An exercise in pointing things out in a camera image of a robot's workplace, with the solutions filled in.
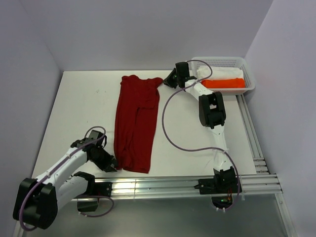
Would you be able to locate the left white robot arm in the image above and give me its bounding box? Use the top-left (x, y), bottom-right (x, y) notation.
top-left (13, 135), bottom-right (114, 232)

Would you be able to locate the purple cable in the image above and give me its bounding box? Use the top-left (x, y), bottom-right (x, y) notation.
top-left (18, 125), bottom-right (116, 232)
top-left (161, 59), bottom-right (241, 212)

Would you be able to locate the dark red t-shirt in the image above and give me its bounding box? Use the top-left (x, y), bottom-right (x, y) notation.
top-left (114, 75), bottom-right (162, 174)

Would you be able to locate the rolled orange t-shirt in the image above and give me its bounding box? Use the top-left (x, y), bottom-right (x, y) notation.
top-left (201, 78), bottom-right (245, 88)

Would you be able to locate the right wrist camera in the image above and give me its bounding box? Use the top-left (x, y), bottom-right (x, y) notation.
top-left (175, 62), bottom-right (190, 79)

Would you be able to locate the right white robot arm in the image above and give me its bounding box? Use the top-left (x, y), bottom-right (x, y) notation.
top-left (161, 60), bottom-right (240, 193)

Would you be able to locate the aluminium rail frame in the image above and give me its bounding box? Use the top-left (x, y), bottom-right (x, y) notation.
top-left (12, 93), bottom-right (297, 237)

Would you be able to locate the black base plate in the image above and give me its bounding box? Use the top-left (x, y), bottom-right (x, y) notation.
top-left (194, 176), bottom-right (242, 195)
top-left (93, 182), bottom-right (112, 197)

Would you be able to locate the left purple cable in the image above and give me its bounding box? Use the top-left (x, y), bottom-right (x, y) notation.
top-left (18, 125), bottom-right (116, 232)

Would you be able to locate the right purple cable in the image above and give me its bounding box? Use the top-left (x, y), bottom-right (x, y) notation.
top-left (161, 59), bottom-right (241, 212)

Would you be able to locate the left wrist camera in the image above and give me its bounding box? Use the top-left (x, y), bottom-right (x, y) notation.
top-left (87, 130), bottom-right (107, 147)

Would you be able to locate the rolled white t-shirt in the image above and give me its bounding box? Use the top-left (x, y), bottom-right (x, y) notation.
top-left (196, 66), bottom-right (244, 80)

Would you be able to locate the white plastic basket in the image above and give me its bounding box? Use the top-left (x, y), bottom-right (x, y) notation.
top-left (191, 57), bottom-right (255, 95)

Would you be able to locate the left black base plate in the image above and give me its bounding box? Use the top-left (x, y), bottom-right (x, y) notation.
top-left (93, 182), bottom-right (112, 197)

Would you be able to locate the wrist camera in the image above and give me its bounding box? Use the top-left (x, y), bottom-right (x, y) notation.
top-left (175, 62), bottom-right (190, 79)
top-left (87, 130), bottom-right (107, 147)

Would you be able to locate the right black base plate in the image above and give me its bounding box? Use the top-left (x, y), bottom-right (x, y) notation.
top-left (194, 176), bottom-right (242, 195)

